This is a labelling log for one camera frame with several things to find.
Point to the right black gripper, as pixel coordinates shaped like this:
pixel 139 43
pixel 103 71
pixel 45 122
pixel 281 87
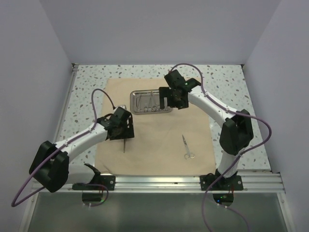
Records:
pixel 165 92

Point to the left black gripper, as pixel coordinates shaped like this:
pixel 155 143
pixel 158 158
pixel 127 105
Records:
pixel 128 132

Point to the beige cloth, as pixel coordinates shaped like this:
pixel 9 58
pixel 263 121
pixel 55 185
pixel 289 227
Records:
pixel 158 149

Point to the steel surgical scissors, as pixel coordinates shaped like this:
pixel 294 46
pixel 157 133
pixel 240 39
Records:
pixel 188 155

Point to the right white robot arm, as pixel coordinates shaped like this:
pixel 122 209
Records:
pixel 236 130

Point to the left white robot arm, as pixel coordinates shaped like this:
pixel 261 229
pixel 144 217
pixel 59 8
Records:
pixel 52 166

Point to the steel instrument tray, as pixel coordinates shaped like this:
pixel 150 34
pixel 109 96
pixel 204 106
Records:
pixel 139 99

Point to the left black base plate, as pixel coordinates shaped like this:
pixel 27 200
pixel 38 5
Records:
pixel 103 183

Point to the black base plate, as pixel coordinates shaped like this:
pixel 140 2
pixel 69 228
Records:
pixel 224 184
pixel 103 183

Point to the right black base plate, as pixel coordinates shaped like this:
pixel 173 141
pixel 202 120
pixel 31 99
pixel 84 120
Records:
pixel 224 184

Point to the aluminium rail frame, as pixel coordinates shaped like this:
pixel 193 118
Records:
pixel 257 208

